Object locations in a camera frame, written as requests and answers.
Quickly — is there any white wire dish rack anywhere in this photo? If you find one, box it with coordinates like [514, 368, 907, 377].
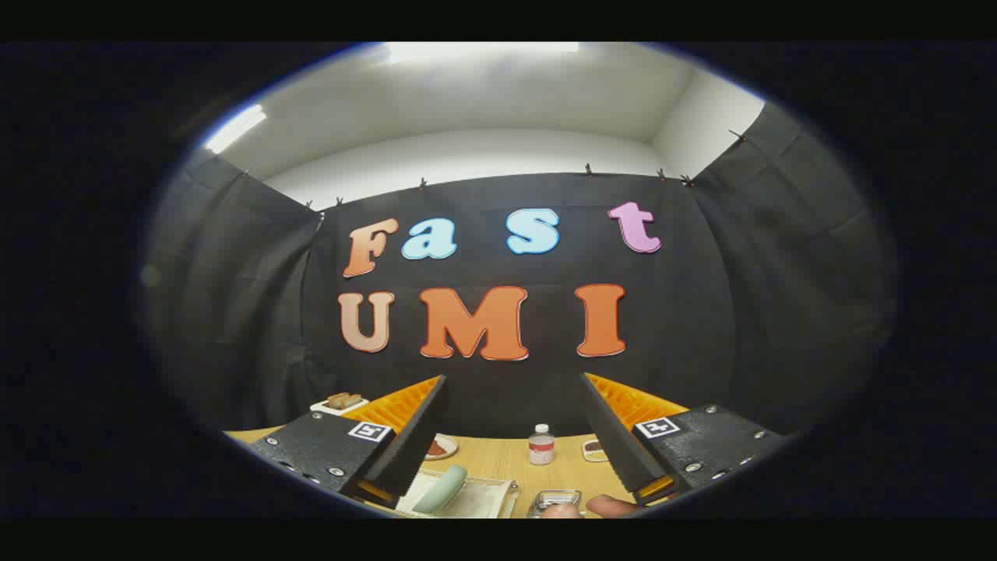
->
[393, 467, 521, 519]

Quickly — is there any pale green plate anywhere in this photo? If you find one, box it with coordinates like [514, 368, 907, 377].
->
[413, 465, 468, 513]

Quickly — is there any white ribbed drip tray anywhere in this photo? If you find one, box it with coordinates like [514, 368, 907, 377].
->
[397, 470, 513, 519]

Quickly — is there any ceiling light panel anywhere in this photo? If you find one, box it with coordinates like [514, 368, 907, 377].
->
[204, 104, 267, 154]
[382, 42, 581, 65]

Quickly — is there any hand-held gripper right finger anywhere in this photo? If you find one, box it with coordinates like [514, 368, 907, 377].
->
[579, 372, 791, 506]

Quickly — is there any clear plastic bottle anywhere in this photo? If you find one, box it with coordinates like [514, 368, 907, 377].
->
[528, 423, 555, 466]

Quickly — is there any metal wire basket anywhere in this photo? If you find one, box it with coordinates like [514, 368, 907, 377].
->
[528, 489, 583, 519]

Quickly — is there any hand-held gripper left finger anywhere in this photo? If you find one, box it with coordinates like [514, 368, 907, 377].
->
[248, 375, 450, 509]

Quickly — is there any white toaster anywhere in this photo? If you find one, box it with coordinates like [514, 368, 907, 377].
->
[310, 397, 370, 416]

